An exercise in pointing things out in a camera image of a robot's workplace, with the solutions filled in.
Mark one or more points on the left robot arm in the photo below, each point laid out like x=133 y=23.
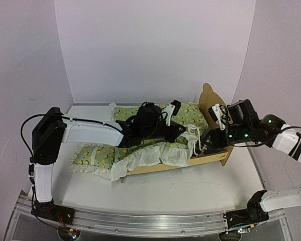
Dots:
x=55 y=128

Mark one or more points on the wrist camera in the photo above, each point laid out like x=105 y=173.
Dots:
x=171 y=110
x=218 y=115

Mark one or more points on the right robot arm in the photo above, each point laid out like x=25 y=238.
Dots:
x=240 y=126

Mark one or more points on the aluminium front rail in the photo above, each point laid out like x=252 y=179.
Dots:
x=151 y=225

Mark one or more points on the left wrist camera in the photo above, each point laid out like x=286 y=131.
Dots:
x=171 y=110

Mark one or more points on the lemon print bed cushion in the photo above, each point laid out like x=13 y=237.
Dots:
x=154 y=152

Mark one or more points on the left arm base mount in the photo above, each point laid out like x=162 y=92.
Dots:
x=52 y=212

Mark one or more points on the small lemon print pillow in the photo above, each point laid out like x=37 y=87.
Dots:
x=95 y=159

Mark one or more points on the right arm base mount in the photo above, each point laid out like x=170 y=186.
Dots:
x=253 y=214

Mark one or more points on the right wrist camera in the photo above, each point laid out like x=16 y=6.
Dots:
x=218 y=115

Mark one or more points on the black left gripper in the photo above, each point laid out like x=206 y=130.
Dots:
x=175 y=132

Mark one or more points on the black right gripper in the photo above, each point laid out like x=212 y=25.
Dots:
x=217 y=143

